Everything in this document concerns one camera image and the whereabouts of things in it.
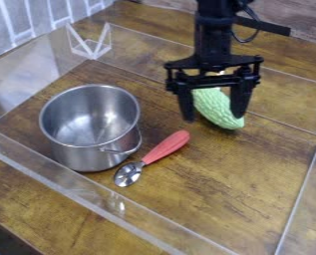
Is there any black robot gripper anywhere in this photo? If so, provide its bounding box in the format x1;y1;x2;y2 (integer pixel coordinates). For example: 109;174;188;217
164;0;264;122

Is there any green bitter gourd toy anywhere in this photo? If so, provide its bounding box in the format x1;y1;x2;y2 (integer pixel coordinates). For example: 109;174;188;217
192;88;246;129

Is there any silver metal pot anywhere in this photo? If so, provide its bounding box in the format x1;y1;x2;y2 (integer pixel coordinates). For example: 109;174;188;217
40;84;143;172

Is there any black wall strip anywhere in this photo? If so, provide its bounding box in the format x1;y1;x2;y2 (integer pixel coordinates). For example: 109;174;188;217
236;17;291;37

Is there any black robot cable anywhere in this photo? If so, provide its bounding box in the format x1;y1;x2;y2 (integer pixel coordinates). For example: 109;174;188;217
230;0;264;44

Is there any clear acrylic tray wall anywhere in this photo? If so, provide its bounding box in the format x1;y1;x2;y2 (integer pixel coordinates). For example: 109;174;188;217
0;23;316;255

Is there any red-handled metal spoon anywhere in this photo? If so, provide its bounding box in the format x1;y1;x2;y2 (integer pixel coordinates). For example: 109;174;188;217
115;130;191;187

